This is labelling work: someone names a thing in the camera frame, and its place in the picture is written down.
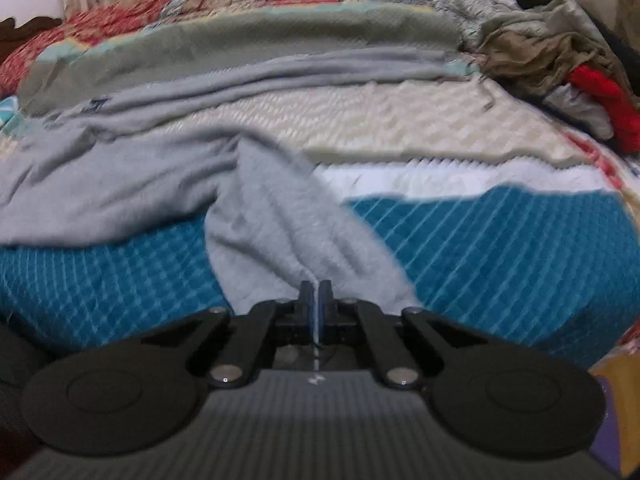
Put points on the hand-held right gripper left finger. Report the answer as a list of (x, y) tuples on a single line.
[(306, 312)]

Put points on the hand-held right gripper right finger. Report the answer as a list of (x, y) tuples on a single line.
[(326, 312)]

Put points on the grey pants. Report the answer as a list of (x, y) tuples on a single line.
[(150, 180)]

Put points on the patchwork quilt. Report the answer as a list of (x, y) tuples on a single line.
[(475, 260)]

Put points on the yellow purple cloth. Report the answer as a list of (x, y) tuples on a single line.
[(622, 390)]

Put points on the light grey cloth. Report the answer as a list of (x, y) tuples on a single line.
[(580, 107)]

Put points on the olive cloth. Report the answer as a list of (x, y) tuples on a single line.
[(535, 60)]

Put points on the white speckled cloth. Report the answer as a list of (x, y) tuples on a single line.
[(465, 5)]

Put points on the red cloth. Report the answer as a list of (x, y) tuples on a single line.
[(610, 95)]

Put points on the grey-green cloth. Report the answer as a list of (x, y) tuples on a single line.
[(565, 15)]

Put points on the brown wooden headboard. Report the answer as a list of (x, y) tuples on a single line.
[(35, 27)]

